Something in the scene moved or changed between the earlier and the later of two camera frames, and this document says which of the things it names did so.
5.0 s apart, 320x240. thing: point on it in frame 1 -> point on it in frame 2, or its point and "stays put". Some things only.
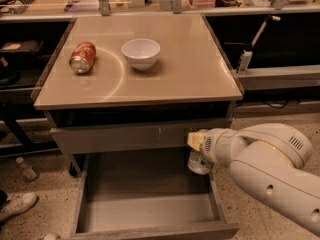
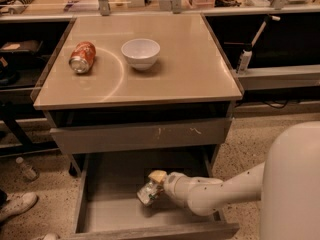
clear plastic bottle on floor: (26, 168) stays put
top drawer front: (144, 135) stays put
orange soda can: (83, 57) stays put
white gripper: (213, 145) -> (172, 183)
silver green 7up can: (197, 163) -> (148, 192)
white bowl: (141, 53) stays put
